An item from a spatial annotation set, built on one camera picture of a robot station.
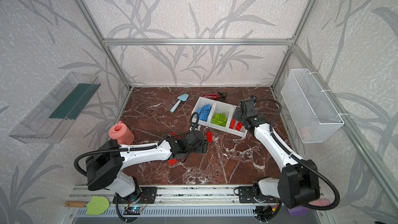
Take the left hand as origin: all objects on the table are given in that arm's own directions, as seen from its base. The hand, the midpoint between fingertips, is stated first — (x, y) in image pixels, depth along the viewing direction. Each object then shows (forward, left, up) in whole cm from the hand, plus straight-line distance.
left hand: (204, 140), depth 85 cm
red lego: (+6, -3, -8) cm, 10 cm away
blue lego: (+18, +1, -4) cm, 18 cm away
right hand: (+15, -21, +9) cm, 28 cm away
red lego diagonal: (+13, -17, -4) cm, 22 cm away
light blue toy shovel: (+36, +17, -6) cm, 40 cm away
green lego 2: (+15, -10, -2) cm, 18 cm away
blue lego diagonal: (+23, +4, -5) cm, 24 cm away
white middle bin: (+24, -9, -2) cm, 26 cm away
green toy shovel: (-30, +49, -7) cm, 58 cm away
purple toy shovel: (-31, -43, -5) cm, 53 cm away
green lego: (+15, -5, -3) cm, 16 cm away
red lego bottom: (-10, +18, -7) cm, 21 cm away
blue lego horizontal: (+23, 0, -4) cm, 23 cm away
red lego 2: (+7, +20, -7) cm, 22 cm away
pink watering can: (+3, +46, +3) cm, 46 cm away
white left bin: (+29, +3, -3) cm, 29 cm away
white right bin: (+7, -23, -3) cm, 24 cm away
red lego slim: (+12, -21, -5) cm, 25 cm away
